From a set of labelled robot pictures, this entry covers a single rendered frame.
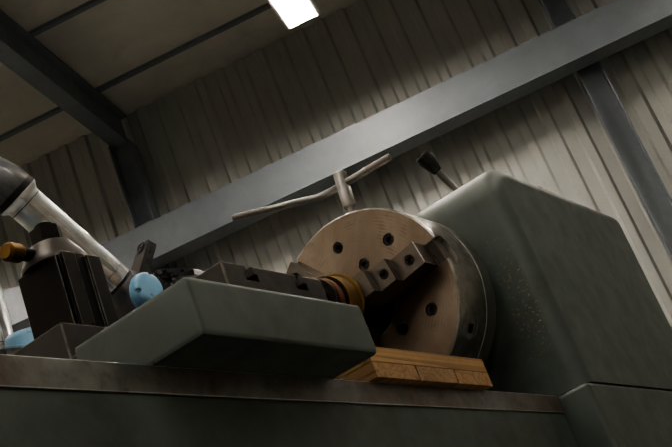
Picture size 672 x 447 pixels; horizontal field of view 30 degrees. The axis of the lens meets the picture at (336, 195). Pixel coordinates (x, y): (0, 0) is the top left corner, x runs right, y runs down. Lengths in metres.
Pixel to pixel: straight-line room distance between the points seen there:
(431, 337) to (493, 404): 0.19
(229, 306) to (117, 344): 0.11
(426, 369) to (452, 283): 0.31
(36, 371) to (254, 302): 0.26
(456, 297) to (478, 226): 0.21
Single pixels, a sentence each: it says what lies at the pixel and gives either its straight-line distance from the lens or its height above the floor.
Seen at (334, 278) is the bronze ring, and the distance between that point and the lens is 1.80.
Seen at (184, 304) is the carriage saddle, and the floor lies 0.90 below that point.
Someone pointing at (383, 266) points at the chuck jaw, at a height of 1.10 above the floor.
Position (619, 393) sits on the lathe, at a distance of 2.01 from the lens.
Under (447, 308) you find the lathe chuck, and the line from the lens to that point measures 1.84.
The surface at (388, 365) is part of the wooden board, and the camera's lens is 1.47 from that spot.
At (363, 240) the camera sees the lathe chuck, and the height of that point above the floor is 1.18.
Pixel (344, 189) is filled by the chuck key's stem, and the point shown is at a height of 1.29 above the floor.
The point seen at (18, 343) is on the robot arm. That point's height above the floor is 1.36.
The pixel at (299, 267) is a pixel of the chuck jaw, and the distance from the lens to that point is 1.94.
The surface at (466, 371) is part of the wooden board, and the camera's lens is 1.65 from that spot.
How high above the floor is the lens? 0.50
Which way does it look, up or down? 23 degrees up
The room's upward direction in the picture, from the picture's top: 22 degrees counter-clockwise
